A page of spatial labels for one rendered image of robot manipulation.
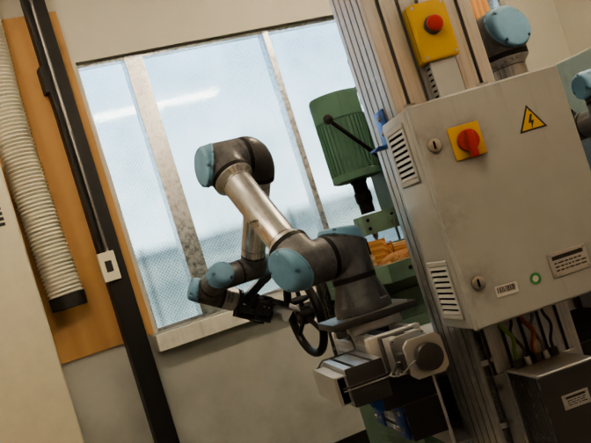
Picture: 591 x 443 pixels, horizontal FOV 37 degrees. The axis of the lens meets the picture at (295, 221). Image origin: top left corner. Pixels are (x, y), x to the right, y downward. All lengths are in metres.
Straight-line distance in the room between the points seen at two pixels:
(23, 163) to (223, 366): 1.29
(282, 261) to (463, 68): 0.64
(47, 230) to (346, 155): 1.42
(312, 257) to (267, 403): 2.13
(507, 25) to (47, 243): 2.24
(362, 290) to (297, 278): 0.19
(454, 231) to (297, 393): 2.63
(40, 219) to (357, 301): 1.93
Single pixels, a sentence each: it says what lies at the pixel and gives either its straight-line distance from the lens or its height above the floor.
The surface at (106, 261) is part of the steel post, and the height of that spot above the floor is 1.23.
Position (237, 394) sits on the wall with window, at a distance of 4.24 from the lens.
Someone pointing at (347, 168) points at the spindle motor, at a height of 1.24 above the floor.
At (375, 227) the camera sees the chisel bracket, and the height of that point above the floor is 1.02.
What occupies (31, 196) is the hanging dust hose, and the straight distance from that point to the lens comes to 3.91.
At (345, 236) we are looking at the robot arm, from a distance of 2.29.
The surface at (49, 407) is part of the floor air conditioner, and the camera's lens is 3.73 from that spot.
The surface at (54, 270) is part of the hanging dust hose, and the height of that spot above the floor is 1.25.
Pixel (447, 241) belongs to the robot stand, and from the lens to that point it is 1.82.
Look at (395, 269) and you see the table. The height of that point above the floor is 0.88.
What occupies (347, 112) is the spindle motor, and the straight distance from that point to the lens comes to 3.07.
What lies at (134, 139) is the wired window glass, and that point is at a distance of 4.31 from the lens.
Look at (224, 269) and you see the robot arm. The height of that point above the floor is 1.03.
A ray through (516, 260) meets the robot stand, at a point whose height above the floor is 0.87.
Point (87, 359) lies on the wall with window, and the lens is 4.06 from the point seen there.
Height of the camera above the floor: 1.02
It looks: 2 degrees up
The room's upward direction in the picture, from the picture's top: 17 degrees counter-clockwise
